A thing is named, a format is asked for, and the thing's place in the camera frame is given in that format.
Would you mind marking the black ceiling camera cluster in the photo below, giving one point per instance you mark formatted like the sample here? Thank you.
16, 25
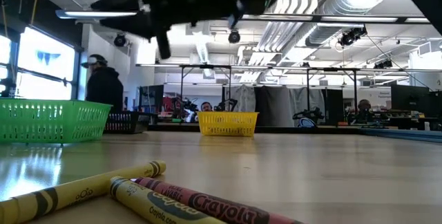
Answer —
383, 64
350, 36

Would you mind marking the grey curtain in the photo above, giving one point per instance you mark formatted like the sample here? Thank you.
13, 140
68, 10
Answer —
276, 110

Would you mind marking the yellow plastic basket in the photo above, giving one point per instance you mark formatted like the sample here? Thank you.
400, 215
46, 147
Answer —
228, 123

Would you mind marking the yellow crayon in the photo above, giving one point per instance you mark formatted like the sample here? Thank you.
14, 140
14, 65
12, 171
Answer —
148, 203
69, 193

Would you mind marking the black monitor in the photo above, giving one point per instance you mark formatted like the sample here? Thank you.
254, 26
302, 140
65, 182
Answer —
411, 99
152, 96

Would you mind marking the red tool cabinet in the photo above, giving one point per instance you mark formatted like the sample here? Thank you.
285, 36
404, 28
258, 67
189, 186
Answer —
168, 103

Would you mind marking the black and white ball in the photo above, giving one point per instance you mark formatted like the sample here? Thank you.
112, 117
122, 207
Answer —
306, 123

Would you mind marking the large window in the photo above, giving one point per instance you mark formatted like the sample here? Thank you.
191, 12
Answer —
45, 79

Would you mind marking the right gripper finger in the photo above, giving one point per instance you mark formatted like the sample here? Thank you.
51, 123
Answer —
163, 46
134, 25

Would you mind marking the black plastic basket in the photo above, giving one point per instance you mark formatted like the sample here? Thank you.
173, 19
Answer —
124, 122

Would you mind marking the white sign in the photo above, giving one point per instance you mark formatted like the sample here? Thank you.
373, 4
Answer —
381, 96

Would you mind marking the silver air duct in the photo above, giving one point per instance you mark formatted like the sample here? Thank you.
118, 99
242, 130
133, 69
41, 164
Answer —
345, 2

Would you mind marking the person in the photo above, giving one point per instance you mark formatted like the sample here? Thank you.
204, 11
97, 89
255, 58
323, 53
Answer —
364, 110
206, 106
103, 85

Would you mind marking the white ceiling pipes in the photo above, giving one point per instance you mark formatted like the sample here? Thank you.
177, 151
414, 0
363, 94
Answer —
276, 34

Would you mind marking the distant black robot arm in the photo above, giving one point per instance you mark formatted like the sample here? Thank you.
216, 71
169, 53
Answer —
226, 105
184, 108
309, 114

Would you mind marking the white LED light strip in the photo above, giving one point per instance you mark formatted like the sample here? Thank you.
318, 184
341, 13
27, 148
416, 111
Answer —
359, 19
100, 14
418, 20
276, 17

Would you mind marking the green plastic basket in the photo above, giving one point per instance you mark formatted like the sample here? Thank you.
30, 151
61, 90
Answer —
52, 120

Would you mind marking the black light bar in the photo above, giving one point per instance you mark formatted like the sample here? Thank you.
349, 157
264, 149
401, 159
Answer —
345, 18

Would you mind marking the black dome camera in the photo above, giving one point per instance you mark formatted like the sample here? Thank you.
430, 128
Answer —
119, 40
234, 36

